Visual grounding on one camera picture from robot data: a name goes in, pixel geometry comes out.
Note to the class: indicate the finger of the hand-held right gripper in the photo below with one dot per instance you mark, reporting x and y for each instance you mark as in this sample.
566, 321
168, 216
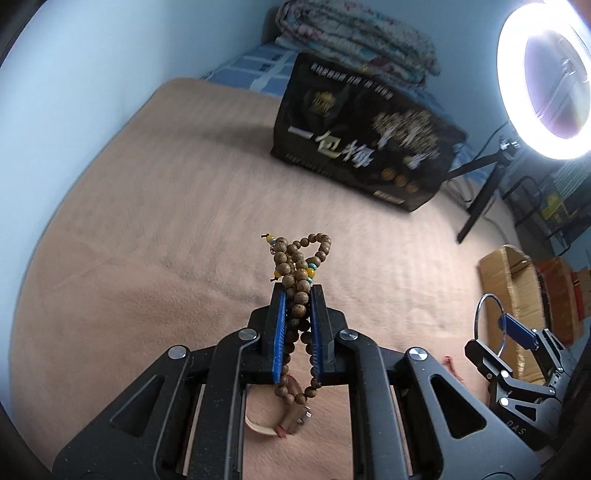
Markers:
482, 360
517, 330

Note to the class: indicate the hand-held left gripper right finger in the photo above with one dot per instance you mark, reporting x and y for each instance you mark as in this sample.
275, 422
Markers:
316, 332

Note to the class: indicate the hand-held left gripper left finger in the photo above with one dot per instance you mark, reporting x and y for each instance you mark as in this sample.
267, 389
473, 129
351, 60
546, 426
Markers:
280, 332

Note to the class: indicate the silver bangle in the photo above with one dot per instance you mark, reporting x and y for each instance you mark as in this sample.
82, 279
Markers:
476, 321

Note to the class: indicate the red thread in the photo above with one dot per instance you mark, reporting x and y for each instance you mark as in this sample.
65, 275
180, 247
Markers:
455, 367

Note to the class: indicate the brown cardboard box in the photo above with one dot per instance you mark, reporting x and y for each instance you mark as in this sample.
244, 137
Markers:
508, 277

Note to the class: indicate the orange box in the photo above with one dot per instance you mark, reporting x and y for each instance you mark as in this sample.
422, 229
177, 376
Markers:
558, 286

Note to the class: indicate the yellow packet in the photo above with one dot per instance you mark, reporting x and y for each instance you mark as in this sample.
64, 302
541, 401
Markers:
554, 203

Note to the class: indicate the black tripod stand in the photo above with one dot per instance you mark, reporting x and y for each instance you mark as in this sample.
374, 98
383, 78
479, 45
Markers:
480, 198

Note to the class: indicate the black metal chair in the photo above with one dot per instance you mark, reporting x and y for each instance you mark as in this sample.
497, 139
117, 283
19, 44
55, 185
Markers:
526, 184

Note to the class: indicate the beige blanket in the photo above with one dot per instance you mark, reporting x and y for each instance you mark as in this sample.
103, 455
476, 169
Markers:
138, 230

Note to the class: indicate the black printed box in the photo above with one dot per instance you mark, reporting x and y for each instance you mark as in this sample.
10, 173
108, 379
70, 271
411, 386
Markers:
351, 134

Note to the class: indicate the blue checkered bed sheet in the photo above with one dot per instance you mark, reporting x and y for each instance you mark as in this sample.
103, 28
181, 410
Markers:
249, 69

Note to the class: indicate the folded floral quilt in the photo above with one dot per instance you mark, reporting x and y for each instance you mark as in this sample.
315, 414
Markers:
360, 41

